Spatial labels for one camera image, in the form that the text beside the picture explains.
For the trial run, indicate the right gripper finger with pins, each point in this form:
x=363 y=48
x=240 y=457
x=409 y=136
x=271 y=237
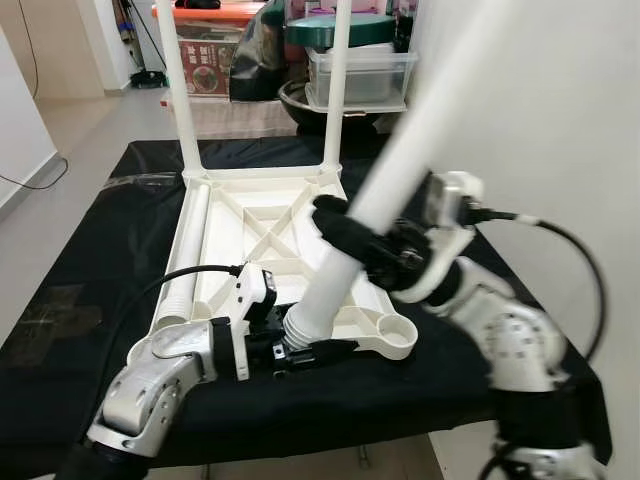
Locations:
x=330 y=215

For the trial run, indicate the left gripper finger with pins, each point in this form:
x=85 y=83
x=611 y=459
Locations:
x=325 y=354

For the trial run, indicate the white plastic table top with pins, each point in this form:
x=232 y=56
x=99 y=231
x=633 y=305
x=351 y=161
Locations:
x=250 y=215

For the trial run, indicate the white plastic table leg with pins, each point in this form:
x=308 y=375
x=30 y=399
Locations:
x=185 y=260
x=178 y=90
x=420 y=130
x=338 y=90

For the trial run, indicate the black wok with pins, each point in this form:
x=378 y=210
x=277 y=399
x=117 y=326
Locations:
x=300 y=110

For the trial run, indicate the beige cloth-covered bench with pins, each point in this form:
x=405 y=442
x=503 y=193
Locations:
x=260 y=118

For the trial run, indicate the clear plastic container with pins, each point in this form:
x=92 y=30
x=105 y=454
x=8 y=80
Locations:
x=380 y=78

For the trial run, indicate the black bag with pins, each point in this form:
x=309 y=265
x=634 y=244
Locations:
x=255 y=55

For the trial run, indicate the red printed cardboard box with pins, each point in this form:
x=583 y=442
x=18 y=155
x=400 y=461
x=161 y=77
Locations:
x=210 y=70

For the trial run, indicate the black table cloth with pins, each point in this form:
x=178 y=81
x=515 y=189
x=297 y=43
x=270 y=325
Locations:
x=80 y=300

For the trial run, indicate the clear storage bin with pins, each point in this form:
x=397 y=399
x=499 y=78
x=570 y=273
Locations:
x=200 y=30

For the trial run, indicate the mop with black head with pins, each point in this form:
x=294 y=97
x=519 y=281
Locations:
x=148 y=78

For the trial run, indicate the orange bin lid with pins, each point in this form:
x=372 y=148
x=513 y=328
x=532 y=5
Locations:
x=220 y=12

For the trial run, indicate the small black object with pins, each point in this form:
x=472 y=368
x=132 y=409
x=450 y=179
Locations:
x=197 y=4

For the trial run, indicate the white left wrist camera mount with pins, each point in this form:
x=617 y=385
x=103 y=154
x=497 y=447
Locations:
x=250 y=290

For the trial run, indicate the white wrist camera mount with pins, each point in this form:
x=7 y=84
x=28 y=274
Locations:
x=455 y=195
x=250 y=290

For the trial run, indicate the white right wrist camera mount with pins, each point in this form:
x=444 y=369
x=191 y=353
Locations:
x=455 y=195

